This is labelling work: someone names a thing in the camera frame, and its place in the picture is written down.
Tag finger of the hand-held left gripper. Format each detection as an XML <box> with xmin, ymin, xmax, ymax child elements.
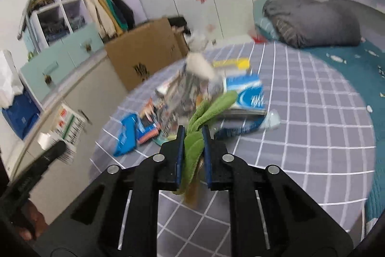
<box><xmin>0</xmin><ymin>140</ymin><xmax>67</xmax><ymax>222</ymax></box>

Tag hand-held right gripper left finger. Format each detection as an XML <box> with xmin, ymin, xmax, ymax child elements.
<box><xmin>32</xmin><ymin>125</ymin><xmax>186</xmax><ymax>257</ymax></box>

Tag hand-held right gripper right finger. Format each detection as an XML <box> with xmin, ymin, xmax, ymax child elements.
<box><xmin>202</xmin><ymin>125</ymin><xmax>354</xmax><ymax>257</ymax></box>

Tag green cloth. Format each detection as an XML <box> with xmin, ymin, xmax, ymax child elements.
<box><xmin>176</xmin><ymin>91</ymin><xmax>239</xmax><ymax>197</ymax></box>

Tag person's left hand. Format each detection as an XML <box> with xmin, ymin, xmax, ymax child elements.
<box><xmin>16</xmin><ymin>201</ymin><xmax>49</xmax><ymax>241</ymax></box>

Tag orange and blue snack packet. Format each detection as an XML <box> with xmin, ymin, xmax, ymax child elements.
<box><xmin>136</xmin><ymin>117</ymin><xmax>160</xmax><ymax>145</ymax></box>

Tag blue plastic bag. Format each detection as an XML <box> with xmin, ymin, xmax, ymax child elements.
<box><xmin>1</xmin><ymin>91</ymin><xmax>42</xmax><ymax>141</ymax></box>

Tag light blue plastic packet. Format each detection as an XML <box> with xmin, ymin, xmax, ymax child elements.
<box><xmin>213</xmin><ymin>109</ymin><xmax>281</xmax><ymax>141</ymax></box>

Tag pile of snack wrappers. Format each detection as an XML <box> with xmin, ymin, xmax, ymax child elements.
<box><xmin>144</xmin><ymin>66</ymin><xmax>225</xmax><ymax>140</ymax></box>

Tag blue and white tissue box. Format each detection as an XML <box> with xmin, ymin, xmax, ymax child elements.
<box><xmin>223</xmin><ymin>74</ymin><xmax>267</xmax><ymax>112</ymax></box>

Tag white plastic bag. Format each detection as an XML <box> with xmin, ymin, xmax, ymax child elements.
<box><xmin>0</xmin><ymin>49</ymin><xmax>25</xmax><ymax>109</ymax></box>

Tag white paper roll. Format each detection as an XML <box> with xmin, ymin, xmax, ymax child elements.
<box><xmin>186</xmin><ymin>52</ymin><xmax>218</xmax><ymax>79</ymax></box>

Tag yellow packet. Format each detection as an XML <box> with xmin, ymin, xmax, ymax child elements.
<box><xmin>212</xmin><ymin>58</ymin><xmax>251</xmax><ymax>70</ymax></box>

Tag mint green drawer unit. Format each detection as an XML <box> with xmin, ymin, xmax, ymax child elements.
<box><xmin>19</xmin><ymin>23</ymin><xmax>106</xmax><ymax>101</ymax></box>

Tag grey grid blanket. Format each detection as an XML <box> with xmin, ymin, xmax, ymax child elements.
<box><xmin>89</xmin><ymin>41</ymin><xmax>377</xmax><ymax>257</ymax></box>

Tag brown cardboard box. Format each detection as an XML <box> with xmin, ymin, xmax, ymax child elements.
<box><xmin>105</xmin><ymin>17</ymin><xmax>189</xmax><ymax>92</ymax></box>

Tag crumpled white bag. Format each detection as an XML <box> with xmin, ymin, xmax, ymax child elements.
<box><xmin>189</xmin><ymin>30</ymin><xmax>212</xmax><ymax>52</ymax></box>

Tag hanging clothes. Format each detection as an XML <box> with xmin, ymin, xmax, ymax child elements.
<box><xmin>81</xmin><ymin>0</ymin><xmax>136</xmax><ymax>42</ymax></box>

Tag grey folded clothing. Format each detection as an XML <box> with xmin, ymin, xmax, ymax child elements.
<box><xmin>263</xmin><ymin>0</ymin><xmax>362</xmax><ymax>49</ymax></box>

